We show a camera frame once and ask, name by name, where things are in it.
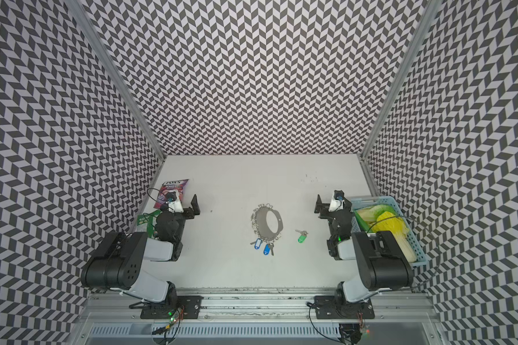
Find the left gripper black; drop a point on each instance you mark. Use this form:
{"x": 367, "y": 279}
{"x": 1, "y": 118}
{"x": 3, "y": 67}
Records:
{"x": 188, "y": 211}

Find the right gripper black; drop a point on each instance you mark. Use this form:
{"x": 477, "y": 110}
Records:
{"x": 323, "y": 207}

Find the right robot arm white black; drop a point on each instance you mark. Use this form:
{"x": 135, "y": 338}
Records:
{"x": 374, "y": 238}

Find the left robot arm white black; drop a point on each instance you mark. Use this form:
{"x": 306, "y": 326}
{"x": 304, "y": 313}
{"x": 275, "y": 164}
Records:
{"x": 117, "y": 262}

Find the key with green tag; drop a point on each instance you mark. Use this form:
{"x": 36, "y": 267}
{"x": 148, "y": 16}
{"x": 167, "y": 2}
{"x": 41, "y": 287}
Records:
{"x": 302, "y": 236}

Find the purple candy bag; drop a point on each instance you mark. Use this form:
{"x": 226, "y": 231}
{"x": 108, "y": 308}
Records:
{"x": 178, "y": 185}

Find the green candy bag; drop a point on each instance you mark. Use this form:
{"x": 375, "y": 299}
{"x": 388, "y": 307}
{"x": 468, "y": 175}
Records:
{"x": 144, "y": 220}

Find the yellow green plastic bag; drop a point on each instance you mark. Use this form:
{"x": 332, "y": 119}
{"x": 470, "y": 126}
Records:
{"x": 384, "y": 218}

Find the left base wiring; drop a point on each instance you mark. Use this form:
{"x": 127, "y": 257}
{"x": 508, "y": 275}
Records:
{"x": 168, "y": 325}

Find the base wiring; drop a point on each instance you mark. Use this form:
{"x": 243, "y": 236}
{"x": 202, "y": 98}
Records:
{"x": 349, "y": 331}
{"x": 168, "y": 325}

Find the light blue plastic basket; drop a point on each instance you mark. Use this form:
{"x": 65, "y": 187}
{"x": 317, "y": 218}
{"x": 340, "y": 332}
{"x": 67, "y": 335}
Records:
{"x": 365, "y": 202}

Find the right base wiring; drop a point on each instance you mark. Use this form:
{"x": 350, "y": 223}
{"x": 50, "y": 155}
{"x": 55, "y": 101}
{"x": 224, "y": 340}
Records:
{"x": 349, "y": 331}

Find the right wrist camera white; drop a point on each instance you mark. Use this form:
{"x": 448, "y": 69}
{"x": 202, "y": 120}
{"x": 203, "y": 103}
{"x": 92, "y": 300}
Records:
{"x": 337, "y": 202}

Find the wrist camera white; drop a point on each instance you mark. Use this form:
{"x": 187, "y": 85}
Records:
{"x": 337, "y": 202}
{"x": 171, "y": 197}

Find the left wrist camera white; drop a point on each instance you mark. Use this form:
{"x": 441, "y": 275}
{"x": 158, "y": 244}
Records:
{"x": 171, "y": 197}

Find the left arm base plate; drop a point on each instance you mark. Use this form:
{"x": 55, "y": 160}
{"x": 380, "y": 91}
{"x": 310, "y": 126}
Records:
{"x": 187, "y": 306}

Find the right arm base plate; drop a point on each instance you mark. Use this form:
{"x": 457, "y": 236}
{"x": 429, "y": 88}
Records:
{"x": 327, "y": 308}

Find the aluminium frame rail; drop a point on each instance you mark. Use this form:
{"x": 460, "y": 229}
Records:
{"x": 260, "y": 316}

